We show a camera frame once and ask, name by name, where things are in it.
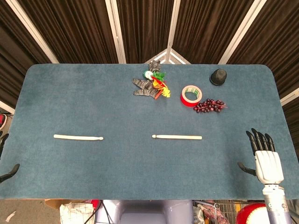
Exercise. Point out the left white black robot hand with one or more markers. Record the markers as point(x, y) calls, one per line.
point(11, 172)

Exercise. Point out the brown cardboard box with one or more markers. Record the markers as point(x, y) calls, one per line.
point(56, 203)

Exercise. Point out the colourful feather shuttlecock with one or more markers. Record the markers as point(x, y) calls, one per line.
point(163, 89)

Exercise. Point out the small red object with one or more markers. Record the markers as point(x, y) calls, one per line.
point(95, 203)

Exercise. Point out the lavender robot base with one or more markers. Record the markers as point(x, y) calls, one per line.
point(144, 214)

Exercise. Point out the red tape roll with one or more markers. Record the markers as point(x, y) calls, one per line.
point(187, 101)

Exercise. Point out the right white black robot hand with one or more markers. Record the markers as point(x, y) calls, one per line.
point(268, 165)

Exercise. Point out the red shoe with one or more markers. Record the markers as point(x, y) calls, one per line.
point(2, 120)

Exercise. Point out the white paper scrap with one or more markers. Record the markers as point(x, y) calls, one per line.
point(10, 215)

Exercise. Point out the red and white ball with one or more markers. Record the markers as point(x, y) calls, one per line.
point(247, 212)

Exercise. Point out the white checked bag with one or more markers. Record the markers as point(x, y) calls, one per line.
point(74, 213)

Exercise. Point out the grey striped knit glove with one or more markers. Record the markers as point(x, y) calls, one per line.
point(154, 65)

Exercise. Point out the blue velvet table cloth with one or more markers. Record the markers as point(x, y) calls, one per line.
point(140, 163)

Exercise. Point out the black faceted cup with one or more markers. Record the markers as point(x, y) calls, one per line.
point(218, 77)

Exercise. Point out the plain wooden drumstick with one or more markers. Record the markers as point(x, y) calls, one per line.
point(77, 137)

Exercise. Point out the grey striped glove orange cuff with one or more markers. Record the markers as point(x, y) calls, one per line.
point(144, 92)

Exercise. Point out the purple grape bunch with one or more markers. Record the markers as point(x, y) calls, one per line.
point(210, 106)

